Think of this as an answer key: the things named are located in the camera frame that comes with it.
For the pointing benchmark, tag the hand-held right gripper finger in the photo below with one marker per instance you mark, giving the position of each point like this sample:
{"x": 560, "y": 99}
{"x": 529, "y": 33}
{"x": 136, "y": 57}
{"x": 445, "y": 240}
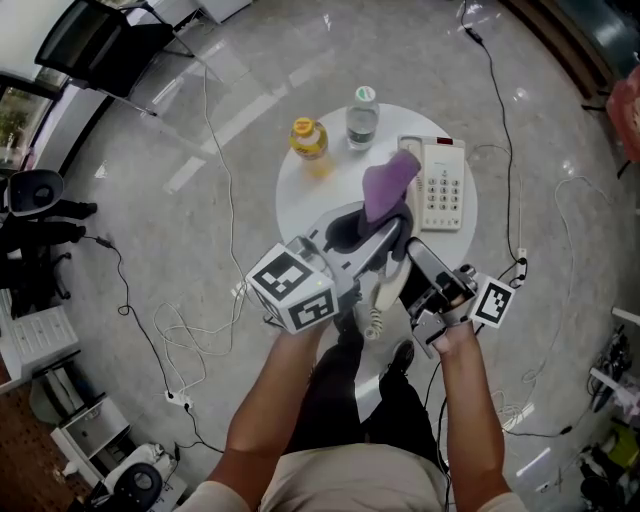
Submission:
{"x": 420, "y": 292}
{"x": 425, "y": 260}

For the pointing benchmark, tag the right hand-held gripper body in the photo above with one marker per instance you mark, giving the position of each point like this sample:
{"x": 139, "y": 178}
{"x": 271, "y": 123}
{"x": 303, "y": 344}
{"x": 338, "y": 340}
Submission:
{"x": 492, "y": 302}

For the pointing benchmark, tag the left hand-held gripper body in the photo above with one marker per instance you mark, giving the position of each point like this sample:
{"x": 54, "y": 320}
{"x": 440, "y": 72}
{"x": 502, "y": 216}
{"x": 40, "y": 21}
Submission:
{"x": 290, "y": 285}

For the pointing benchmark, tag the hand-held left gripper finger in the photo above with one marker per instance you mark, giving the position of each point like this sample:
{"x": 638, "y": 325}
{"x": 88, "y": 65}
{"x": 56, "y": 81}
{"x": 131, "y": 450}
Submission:
{"x": 320, "y": 225}
{"x": 372, "y": 247}

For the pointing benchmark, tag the beige telephone handset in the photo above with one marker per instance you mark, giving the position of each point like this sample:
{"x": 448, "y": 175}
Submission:
{"x": 387, "y": 292}

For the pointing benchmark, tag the purple cloth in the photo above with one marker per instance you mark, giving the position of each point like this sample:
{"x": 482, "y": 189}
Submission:
{"x": 385, "y": 190}

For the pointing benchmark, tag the person's left forearm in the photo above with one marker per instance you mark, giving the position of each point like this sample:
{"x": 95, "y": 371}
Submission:
{"x": 275, "y": 400}

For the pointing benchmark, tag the person's right forearm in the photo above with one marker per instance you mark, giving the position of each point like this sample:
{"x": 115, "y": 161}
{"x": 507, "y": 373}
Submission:
{"x": 470, "y": 415}

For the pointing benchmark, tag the person's right hand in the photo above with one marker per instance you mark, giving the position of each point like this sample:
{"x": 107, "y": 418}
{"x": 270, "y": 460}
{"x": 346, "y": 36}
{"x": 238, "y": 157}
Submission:
{"x": 452, "y": 340}

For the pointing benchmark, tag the round white table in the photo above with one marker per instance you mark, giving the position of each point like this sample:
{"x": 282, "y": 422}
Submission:
{"x": 320, "y": 210}

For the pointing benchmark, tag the person's right black shoe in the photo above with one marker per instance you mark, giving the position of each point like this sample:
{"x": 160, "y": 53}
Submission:
{"x": 400, "y": 357}

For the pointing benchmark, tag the person's black shoe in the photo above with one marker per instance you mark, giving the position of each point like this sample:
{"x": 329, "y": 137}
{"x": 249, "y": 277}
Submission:
{"x": 347, "y": 327}
{"x": 400, "y": 357}

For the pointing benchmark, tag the person's left black shoe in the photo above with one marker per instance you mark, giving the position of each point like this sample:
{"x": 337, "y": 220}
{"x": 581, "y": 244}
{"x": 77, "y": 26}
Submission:
{"x": 347, "y": 327}

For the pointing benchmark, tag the yellow juice bottle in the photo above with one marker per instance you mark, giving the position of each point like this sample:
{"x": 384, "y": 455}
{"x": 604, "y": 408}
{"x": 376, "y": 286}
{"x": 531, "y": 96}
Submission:
{"x": 309, "y": 142}

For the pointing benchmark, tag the clear water bottle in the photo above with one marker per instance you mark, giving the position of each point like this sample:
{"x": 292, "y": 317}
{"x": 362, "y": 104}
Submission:
{"x": 362, "y": 120}

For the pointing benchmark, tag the person's black trousers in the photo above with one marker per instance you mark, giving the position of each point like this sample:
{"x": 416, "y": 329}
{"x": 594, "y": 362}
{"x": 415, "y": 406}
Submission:
{"x": 340, "y": 400}

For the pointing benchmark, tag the white power strip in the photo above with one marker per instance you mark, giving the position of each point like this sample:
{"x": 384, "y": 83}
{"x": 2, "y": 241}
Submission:
{"x": 179, "y": 398}

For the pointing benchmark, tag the person's beige shirt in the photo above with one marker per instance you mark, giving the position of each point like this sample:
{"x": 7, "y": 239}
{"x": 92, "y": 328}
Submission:
{"x": 350, "y": 480}

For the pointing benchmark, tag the pink armchair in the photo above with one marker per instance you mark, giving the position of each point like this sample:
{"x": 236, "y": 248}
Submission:
{"x": 625, "y": 115}

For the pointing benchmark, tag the black power adapter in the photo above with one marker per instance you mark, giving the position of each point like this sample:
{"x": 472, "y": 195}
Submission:
{"x": 473, "y": 35}

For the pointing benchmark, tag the small white shelf unit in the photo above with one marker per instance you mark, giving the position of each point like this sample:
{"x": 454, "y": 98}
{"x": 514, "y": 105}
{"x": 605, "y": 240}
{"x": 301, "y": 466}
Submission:
{"x": 92, "y": 435}

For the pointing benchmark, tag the white drawer cabinet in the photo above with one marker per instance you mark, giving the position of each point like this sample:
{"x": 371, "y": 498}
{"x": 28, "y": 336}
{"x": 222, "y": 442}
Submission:
{"x": 40, "y": 340}

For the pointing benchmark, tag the black swivel chair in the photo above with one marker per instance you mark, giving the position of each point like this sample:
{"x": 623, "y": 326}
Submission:
{"x": 30, "y": 285}

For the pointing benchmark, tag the dark wooden step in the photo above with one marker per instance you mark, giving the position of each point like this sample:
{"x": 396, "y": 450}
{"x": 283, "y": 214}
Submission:
{"x": 565, "y": 40}

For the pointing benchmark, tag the black mesh office chair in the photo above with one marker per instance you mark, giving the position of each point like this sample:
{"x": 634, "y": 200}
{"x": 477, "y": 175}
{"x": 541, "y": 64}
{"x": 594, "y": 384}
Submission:
{"x": 100, "y": 45}

